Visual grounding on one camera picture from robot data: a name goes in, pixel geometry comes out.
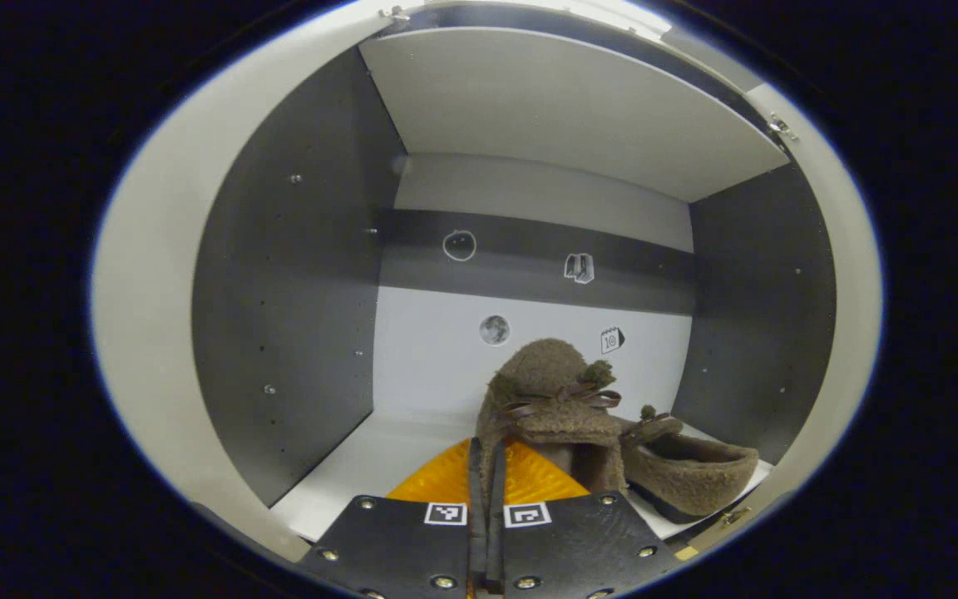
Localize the brown fuzzy shoe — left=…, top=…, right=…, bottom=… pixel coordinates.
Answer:
left=475, top=337, right=630, bottom=500
left=619, top=405, right=761, bottom=525

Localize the white cabinet door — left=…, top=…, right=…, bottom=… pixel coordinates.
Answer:
left=90, top=4, right=397, bottom=562
left=766, top=83, right=883, bottom=517

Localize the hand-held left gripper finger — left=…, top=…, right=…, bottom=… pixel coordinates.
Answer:
left=486, top=441, right=684, bottom=599
left=296, top=437, right=488, bottom=599

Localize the white shoe cabinet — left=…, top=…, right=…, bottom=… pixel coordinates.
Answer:
left=192, top=25, right=837, bottom=542

